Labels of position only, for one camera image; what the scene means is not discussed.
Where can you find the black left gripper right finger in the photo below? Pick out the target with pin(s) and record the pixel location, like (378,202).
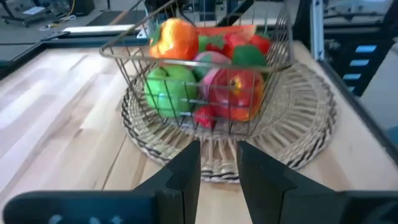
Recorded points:
(273,199)

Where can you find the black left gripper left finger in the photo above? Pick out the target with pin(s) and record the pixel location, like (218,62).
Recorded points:
(161,205)

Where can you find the red yellow apple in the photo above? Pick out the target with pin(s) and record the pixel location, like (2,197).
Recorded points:
(239,99)

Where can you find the green apple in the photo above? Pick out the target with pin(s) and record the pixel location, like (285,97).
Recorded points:
(168,90)

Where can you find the orange with green leaves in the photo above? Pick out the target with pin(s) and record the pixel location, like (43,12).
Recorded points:
(177,40)

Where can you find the round woven placemat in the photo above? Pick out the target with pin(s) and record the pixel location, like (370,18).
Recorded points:
(295,124)

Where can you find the black computer blue lights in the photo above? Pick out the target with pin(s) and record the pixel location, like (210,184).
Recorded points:
(335,62)

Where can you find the aluminium profile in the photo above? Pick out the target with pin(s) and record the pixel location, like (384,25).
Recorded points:
(317,31)

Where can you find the black rolling stand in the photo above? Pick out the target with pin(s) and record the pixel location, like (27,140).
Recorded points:
(12,7)

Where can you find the black table edge rail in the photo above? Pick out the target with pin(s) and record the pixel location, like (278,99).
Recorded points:
(357,106)
(93,42)

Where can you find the black upright frame strut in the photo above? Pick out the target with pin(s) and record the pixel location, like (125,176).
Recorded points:
(303,25)

